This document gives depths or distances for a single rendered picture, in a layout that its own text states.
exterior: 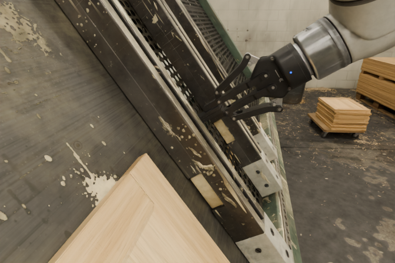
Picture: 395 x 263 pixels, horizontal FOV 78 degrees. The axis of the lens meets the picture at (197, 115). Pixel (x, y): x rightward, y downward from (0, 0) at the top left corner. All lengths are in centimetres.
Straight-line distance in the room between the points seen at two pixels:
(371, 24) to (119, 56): 38
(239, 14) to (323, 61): 499
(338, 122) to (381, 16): 309
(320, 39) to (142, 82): 29
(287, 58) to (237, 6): 497
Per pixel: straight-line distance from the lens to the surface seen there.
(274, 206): 81
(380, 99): 501
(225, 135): 75
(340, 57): 44
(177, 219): 40
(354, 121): 357
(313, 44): 43
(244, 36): 542
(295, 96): 470
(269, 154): 99
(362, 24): 43
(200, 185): 50
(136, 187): 36
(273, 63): 46
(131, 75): 45
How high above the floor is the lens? 142
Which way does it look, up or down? 21 degrees down
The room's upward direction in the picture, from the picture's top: straight up
